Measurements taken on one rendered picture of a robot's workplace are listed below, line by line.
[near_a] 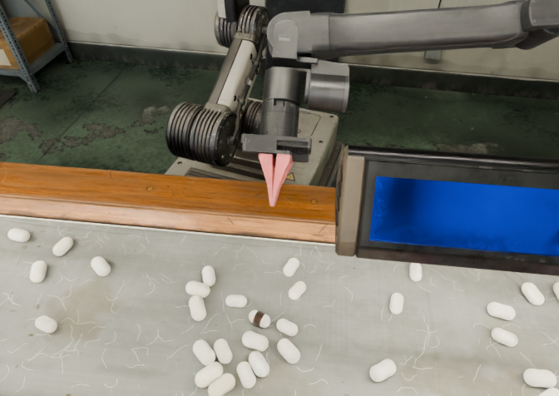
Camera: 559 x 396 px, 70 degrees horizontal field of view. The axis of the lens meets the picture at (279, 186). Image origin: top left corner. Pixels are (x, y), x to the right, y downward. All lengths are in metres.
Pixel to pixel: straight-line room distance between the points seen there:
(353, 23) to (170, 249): 0.45
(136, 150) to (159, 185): 1.40
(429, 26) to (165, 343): 0.58
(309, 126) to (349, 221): 1.12
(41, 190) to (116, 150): 1.37
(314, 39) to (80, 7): 2.49
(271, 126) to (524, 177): 0.37
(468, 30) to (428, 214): 0.43
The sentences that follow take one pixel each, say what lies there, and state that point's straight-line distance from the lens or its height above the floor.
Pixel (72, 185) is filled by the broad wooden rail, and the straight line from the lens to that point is 0.84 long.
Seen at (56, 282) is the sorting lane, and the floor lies 0.74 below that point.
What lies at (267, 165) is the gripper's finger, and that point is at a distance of 0.57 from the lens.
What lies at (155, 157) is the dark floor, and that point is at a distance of 2.09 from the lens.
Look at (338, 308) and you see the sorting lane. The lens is 0.62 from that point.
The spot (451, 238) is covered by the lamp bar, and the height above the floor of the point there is 1.07.
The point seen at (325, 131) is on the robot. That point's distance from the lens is 1.37.
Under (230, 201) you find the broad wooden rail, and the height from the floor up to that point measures 0.76.
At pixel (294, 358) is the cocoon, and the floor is 0.76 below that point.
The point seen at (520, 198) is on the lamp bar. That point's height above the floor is 1.09.
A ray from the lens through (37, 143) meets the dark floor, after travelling 2.43.
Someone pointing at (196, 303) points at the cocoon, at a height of 0.76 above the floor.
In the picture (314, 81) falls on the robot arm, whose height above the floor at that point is 0.98.
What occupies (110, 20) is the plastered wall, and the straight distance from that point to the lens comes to 2.94.
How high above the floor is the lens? 1.28
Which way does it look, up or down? 44 degrees down
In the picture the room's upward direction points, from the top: straight up
